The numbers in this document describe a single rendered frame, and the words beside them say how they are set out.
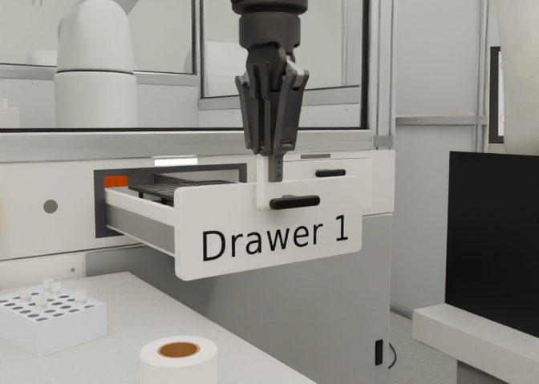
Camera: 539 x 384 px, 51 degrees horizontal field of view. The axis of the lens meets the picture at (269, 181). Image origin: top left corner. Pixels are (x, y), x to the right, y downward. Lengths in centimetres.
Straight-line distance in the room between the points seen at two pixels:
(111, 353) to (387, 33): 94
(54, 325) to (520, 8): 76
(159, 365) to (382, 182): 90
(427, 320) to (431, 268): 218
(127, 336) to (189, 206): 16
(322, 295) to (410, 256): 183
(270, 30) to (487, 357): 45
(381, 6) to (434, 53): 159
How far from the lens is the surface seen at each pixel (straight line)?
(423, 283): 301
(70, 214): 96
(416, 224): 298
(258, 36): 68
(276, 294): 117
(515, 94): 95
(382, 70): 131
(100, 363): 63
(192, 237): 68
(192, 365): 51
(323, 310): 126
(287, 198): 71
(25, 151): 93
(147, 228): 81
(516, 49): 95
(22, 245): 95
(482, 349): 72
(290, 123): 67
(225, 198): 70
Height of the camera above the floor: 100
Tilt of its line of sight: 6 degrees down
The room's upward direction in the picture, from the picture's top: straight up
